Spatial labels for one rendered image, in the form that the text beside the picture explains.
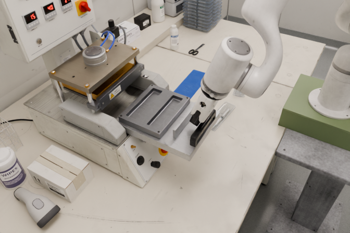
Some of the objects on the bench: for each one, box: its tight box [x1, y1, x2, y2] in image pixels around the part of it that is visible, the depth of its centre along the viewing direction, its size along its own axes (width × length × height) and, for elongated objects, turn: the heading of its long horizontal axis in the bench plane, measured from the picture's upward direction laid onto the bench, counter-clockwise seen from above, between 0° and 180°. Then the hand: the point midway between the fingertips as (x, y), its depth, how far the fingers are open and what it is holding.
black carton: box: [134, 13, 151, 31], centre depth 188 cm, size 6×9×7 cm
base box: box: [27, 106, 145, 188], centre depth 125 cm, size 54×38×17 cm
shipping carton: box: [27, 145, 94, 203], centre depth 109 cm, size 19×13×9 cm
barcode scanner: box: [14, 187, 60, 228], centre depth 101 cm, size 20×8×8 cm, turn 60°
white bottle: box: [170, 24, 179, 50], centre depth 174 cm, size 5×5×14 cm
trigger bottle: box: [149, 0, 165, 22], centre depth 188 cm, size 9×8×25 cm
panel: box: [122, 135, 170, 184], centre depth 114 cm, size 2×30×19 cm, turn 151°
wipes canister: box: [0, 147, 27, 190], centre depth 107 cm, size 9×9×15 cm
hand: (196, 119), depth 97 cm, fingers closed, pressing on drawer
